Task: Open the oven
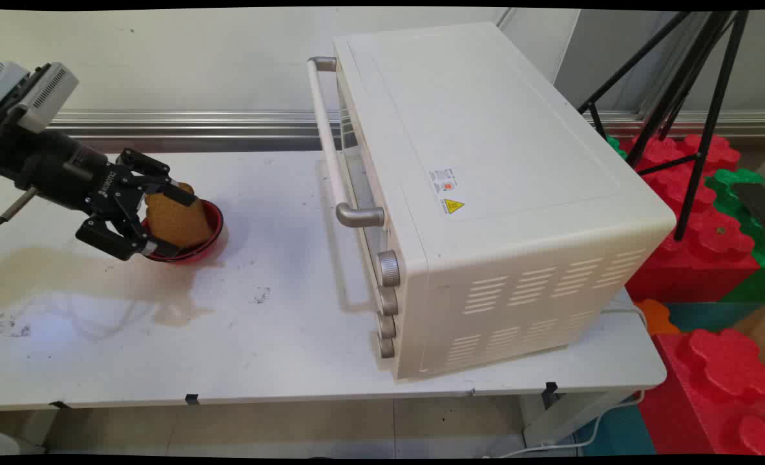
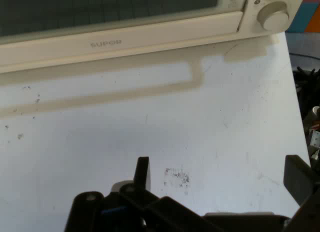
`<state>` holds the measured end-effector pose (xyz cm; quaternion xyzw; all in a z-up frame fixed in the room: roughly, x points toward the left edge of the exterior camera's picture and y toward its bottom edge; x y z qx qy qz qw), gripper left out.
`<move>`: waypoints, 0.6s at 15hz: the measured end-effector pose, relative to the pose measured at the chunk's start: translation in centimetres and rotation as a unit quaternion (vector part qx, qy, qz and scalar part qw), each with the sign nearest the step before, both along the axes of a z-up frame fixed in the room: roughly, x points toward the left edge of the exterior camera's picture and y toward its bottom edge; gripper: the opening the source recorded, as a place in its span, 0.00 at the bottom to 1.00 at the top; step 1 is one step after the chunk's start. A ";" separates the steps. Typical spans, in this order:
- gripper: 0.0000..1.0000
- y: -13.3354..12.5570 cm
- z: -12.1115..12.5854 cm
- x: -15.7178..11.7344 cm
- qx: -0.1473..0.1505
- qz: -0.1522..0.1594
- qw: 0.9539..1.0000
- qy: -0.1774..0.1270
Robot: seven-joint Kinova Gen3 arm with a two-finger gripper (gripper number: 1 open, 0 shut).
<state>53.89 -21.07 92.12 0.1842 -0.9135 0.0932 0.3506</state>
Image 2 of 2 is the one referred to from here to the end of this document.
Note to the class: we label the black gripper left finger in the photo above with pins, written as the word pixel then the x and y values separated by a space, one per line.
pixel 140 202

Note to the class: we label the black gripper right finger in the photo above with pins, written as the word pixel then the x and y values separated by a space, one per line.
pixel 300 179

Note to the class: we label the blue and orange box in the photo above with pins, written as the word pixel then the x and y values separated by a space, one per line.
pixel 303 17

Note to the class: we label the large cream oven knob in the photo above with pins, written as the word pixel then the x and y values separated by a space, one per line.
pixel 273 17

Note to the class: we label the grey metal parts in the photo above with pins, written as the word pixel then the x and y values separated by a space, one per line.
pixel 314 139

